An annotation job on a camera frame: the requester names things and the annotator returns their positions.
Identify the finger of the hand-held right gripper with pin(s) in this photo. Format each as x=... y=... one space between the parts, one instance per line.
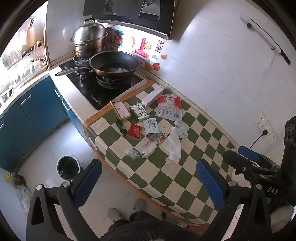
x=245 y=168
x=249 y=154

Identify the metal dish rack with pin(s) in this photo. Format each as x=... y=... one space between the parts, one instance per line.
x=25 y=64

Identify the grey slipper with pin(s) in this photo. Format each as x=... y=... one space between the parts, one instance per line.
x=140 y=204
x=114 y=215

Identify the clear plastic wrapper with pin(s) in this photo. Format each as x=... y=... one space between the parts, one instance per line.
x=148 y=146

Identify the white crumpled tissue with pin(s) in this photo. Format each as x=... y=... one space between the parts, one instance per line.
x=173 y=146

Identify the small white paper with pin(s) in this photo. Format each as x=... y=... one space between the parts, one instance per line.
x=140 y=104

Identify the red sachet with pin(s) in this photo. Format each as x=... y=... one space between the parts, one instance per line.
x=134 y=131

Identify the long white box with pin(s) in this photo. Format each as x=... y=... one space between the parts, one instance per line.
x=152 y=95

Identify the black range hood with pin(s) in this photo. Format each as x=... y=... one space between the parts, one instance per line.
x=129 y=11

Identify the green white medicine box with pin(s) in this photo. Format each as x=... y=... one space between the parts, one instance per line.
x=139 y=112

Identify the black gas stove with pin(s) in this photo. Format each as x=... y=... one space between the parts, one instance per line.
x=92 y=92

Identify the black white wall rail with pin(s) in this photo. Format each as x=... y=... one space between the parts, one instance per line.
x=263 y=34

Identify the red character wall sticker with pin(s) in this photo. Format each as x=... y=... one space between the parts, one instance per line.
x=161 y=45

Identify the round dark trash bin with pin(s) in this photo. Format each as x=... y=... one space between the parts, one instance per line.
x=67 y=169

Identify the colourful puzzle wall stickers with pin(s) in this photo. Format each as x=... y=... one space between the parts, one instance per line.
x=114 y=36

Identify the white wall socket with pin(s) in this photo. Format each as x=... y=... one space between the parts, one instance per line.
x=266 y=128
x=272 y=138
x=261 y=118

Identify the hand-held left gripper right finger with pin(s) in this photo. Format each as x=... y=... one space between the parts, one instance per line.
x=210 y=183

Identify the sun wall sticker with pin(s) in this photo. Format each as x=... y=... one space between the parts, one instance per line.
x=147 y=46

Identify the pink wall sticker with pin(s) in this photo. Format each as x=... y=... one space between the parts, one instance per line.
x=142 y=49

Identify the dark green wrapper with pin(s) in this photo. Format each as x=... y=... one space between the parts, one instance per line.
x=120 y=126

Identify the blue kitchen cabinet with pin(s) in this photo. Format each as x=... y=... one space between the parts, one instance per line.
x=27 y=120
x=69 y=111

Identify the red white plastic package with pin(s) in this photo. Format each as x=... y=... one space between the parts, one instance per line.
x=168 y=106

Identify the red fruit wall sticker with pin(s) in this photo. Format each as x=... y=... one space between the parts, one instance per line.
x=156 y=66

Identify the brown flat box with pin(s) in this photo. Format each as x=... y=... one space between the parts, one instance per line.
x=120 y=110

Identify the crumpled plastic bags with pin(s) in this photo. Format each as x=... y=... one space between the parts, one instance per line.
x=24 y=195

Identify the oval frame wall sticker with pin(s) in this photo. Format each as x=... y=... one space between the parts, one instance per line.
x=130 y=42

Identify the oil bottle yellow cap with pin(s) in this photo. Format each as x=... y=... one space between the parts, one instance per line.
x=17 y=179

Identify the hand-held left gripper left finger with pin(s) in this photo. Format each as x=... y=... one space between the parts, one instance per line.
x=87 y=183

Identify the steel steamer pot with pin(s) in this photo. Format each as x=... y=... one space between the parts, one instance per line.
x=89 y=39

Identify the green white checkered tablecloth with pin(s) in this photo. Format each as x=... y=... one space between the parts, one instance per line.
x=185 y=176

